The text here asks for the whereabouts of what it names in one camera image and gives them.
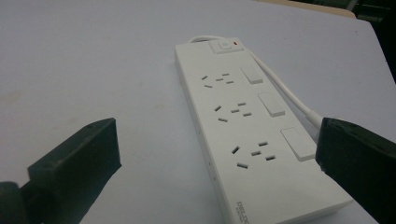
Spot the white power strip cable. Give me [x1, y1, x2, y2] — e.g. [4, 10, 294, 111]
[188, 35, 325, 131]

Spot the white power strip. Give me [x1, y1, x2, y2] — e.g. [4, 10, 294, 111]
[174, 36, 354, 224]

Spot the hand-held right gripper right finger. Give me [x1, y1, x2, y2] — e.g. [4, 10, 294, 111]
[315, 117, 396, 224]

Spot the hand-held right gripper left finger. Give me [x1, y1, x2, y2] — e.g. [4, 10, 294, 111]
[20, 117, 122, 224]

